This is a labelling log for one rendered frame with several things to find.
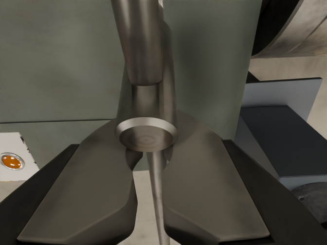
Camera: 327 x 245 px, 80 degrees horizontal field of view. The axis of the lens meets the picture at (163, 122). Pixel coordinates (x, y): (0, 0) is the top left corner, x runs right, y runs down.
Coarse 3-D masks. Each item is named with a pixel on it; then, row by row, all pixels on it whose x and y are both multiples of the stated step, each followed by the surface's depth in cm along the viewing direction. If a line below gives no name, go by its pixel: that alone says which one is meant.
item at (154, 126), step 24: (168, 48) 9; (168, 72) 8; (120, 96) 7; (144, 96) 6; (168, 96) 7; (120, 120) 6; (144, 120) 6; (168, 120) 6; (144, 144) 7; (168, 144) 7
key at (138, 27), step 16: (112, 0) 5; (128, 0) 4; (144, 0) 5; (128, 16) 5; (144, 16) 5; (128, 32) 5; (144, 32) 5; (128, 48) 6; (144, 48) 6; (160, 48) 6; (128, 64) 6; (144, 64) 6; (160, 64) 6; (144, 80) 6; (160, 80) 7; (160, 160) 12; (160, 176) 13; (160, 192) 14; (160, 208) 15; (160, 224) 17; (160, 240) 20
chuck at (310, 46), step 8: (320, 24) 20; (312, 32) 21; (320, 32) 21; (304, 40) 23; (312, 40) 23; (320, 40) 23; (296, 48) 24; (304, 48) 24; (312, 48) 24; (320, 48) 25; (280, 56) 28; (288, 56) 28; (296, 56) 29; (304, 56) 29
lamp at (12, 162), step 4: (4, 156) 23; (8, 156) 23; (4, 160) 23; (8, 160) 23; (12, 160) 23; (16, 160) 23; (8, 164) 23; (12, 164) 23; (16, 164) 23; (20, 164) 24
